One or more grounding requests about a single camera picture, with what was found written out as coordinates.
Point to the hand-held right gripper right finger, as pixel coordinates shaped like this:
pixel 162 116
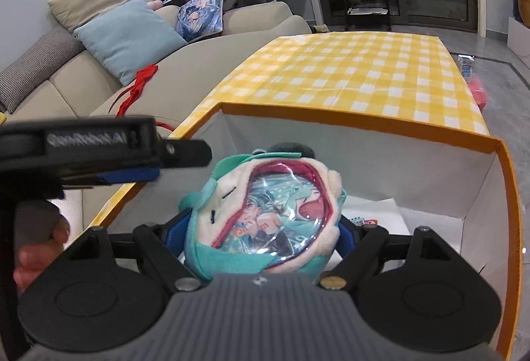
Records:
pixel 347 236

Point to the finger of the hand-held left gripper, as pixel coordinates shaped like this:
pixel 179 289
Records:
pixel 128 175
pixel 186 154

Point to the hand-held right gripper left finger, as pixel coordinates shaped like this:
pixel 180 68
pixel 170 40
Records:
pixel 176 232

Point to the teal plush pouch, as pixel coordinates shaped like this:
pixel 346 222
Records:
pixel 265 203

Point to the orange cardboard box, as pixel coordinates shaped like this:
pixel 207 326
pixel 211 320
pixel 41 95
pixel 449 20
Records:
pixel 298 133

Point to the person's left hand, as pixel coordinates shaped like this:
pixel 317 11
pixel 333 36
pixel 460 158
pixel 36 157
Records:
pixel 37 257

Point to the white printed paper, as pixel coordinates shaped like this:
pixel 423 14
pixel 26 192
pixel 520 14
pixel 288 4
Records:
pixel 385 212

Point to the beige sofa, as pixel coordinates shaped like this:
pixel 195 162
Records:
pixel 83 91

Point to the red ribbon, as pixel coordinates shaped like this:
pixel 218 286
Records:
pixel 140 79

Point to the grey pillow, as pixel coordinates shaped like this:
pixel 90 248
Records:
pixel 37 62

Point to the light blue pillow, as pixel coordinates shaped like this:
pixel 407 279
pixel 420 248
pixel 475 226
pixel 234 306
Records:
pixel 128 37

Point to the blue printed cushion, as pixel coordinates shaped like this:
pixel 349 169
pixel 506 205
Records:
pixel 198 15

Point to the pink plastic tub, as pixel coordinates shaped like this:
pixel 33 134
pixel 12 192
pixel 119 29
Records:
pixel 478 91

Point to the small drink carton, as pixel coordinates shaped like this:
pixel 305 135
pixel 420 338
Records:
pixel 467 66

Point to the white low cabinet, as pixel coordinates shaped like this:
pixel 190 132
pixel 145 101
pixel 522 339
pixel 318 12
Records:
pixel 519 42

